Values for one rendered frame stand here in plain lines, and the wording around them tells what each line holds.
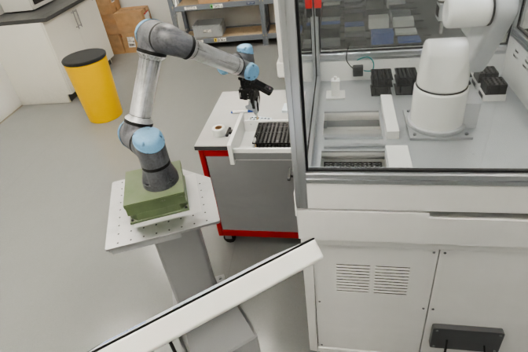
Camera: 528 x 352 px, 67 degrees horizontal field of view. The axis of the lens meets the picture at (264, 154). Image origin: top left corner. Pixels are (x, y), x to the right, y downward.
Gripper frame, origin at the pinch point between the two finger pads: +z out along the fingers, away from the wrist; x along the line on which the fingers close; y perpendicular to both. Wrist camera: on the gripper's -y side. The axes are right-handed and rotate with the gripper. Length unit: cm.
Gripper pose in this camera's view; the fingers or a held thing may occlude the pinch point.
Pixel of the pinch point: (257, 111)
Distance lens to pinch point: 208.5
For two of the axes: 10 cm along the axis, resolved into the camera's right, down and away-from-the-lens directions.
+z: 1.1, 8.2, 5.6
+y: -9.3, -1.1, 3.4
